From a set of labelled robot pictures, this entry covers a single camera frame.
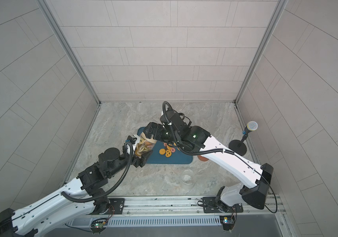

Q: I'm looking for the beige lid jar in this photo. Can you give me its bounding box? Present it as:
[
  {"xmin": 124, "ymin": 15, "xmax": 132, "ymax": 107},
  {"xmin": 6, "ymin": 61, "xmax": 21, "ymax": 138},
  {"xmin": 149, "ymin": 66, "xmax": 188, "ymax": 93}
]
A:
[{"xmin": 135, "ymin": 132, "xmax": 157, "ymax": 158}]

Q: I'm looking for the clear cookie jar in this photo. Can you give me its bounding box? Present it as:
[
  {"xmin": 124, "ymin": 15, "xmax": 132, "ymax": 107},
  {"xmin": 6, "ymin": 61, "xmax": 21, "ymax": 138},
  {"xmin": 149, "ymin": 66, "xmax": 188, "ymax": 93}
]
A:
[{"xmin": 181, "ymin": 169, "xmax": 196, "ymax": 185}]

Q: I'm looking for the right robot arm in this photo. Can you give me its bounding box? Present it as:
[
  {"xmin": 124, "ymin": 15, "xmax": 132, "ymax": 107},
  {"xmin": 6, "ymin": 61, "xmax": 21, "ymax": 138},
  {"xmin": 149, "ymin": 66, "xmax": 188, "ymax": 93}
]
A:
[{"xmin": 142, "ymin": 122, "xmax": 273, "ymax": 212}]

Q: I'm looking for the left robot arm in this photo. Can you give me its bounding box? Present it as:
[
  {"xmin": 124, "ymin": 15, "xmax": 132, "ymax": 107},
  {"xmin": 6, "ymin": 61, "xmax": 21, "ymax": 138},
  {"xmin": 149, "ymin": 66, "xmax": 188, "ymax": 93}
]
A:
[{"xmin": 0, "ymin": 147, "xmax": 152, "ymax": 237}]

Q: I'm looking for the blue tray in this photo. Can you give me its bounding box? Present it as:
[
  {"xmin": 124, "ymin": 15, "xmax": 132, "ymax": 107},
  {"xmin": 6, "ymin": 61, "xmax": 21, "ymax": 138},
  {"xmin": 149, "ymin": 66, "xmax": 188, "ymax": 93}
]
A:
[{"xmin": 137, "ymin": 127, "xmax": 193, "ymax": 165}]

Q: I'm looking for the pretzel shaped cookie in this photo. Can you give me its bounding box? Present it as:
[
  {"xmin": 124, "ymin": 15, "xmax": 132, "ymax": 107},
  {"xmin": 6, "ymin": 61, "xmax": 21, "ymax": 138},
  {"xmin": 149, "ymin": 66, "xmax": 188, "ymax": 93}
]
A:
[{"xmin": 165, "ymin": 150, "xmax": 172, "ymax": 158}]

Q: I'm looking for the left circuit board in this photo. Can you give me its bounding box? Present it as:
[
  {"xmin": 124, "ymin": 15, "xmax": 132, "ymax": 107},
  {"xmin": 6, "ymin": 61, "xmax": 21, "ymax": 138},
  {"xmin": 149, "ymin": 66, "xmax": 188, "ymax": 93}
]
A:
[{"xmin": 90, "ymin": 218, "xmax": 108, "ymax": 235}]

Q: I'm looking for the circuit board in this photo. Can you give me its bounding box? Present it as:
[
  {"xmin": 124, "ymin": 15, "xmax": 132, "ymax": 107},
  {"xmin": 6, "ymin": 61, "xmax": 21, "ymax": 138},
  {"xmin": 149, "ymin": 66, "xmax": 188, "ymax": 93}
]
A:
[
  {"xmin": 219, "ymin": 215, "xmax": 236, "ymax": 231},
  {"xmin": 90, "ymin": 218, "xmax": 108, "ymax": 235}
]

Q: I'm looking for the right circuit board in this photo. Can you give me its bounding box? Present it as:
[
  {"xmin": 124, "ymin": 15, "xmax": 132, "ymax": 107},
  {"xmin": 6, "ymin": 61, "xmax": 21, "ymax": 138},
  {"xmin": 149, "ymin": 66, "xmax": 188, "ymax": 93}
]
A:
[{"xmin": 219, "ymin": 215, "xmax": 236, "ymax": 231}]

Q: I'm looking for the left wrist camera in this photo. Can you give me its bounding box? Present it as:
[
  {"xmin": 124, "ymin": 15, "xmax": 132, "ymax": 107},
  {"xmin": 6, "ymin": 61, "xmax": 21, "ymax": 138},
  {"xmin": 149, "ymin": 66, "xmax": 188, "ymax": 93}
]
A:
[{"xmin": 126, "ymin": 134, "xmax": 141, "ymax": 152}]

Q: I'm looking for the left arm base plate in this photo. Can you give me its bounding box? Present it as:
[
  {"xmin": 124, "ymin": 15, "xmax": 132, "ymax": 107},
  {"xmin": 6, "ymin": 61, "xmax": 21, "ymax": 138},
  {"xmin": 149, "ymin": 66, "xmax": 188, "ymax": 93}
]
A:
[{"xmin": 91, "ymin": 198, "xmax": 125, "ymax": 215}]

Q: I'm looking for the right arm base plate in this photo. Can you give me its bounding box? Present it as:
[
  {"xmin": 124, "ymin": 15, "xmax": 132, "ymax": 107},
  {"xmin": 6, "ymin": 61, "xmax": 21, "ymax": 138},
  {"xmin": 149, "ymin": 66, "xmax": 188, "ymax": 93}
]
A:
[{"xmin": 197, "ymin": 197, "xmax": 244, "ymax": 213}]

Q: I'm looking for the aluminium rail frame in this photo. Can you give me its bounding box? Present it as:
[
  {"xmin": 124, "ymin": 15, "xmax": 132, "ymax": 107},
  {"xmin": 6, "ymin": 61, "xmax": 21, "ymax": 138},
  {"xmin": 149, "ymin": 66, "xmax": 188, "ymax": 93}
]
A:
[{"xmin": 38, "ymin": 194, "xmax": 291, "ymax": 237}]

